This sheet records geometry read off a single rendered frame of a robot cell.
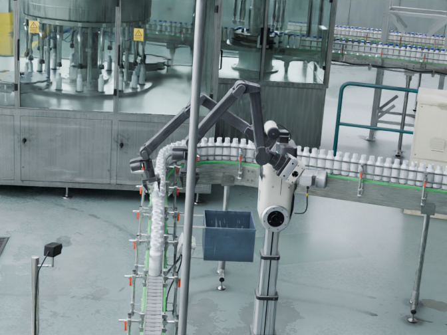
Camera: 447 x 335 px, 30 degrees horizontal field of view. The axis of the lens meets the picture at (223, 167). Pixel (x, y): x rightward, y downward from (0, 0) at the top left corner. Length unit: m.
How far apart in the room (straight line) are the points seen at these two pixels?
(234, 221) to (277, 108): 4.63
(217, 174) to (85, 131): 2.07
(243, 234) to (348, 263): 2.23
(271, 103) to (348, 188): 3.88
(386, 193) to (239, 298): 1.36
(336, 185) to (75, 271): 2.16
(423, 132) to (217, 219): 3.43
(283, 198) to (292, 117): 5.41
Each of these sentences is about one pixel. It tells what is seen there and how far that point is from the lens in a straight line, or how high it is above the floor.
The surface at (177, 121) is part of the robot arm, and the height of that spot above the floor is 1.64.
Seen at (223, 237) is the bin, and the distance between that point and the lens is 5.12.
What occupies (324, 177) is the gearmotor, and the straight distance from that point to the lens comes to 6.04.
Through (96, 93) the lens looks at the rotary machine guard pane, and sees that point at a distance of 7.91.
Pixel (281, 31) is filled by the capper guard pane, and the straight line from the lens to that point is 9.77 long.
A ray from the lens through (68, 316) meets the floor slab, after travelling 6.05.
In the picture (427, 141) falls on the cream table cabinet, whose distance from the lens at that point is 8.37.
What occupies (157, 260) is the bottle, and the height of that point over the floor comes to 1.09.
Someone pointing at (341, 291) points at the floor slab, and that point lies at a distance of 6.68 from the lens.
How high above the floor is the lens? 2.81
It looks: 17 degrees down
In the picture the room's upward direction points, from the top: 4 degrees clockwise
